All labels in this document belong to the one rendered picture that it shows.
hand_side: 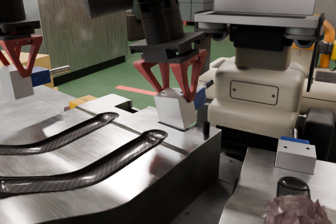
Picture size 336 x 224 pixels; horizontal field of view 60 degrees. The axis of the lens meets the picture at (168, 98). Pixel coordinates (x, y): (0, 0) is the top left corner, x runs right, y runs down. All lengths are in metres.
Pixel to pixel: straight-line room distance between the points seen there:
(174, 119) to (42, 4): 3.09
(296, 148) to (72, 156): 0.31
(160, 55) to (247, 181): 0.21
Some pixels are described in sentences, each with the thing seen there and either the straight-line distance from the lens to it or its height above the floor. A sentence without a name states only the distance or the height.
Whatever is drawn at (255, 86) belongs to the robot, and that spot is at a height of 0.86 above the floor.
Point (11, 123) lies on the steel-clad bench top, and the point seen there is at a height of 0.80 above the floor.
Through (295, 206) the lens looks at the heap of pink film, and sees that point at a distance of 0.31.
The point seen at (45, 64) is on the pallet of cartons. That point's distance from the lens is 2.95.
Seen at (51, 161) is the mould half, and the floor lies 0.89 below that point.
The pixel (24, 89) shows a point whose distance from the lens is 0.60.
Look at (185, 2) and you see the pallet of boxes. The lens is 9.11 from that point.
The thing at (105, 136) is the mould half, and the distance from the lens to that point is 0.45.
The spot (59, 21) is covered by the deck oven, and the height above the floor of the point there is 0.73.
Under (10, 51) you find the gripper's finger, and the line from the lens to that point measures 0.56.
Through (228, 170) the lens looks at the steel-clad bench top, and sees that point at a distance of 0.53.
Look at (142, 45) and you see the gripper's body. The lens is 0.43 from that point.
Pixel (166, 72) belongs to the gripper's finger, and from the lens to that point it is 0.48.
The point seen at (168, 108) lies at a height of 0.92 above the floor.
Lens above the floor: 1.10
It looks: 21 degrees down
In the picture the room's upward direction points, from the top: straight up
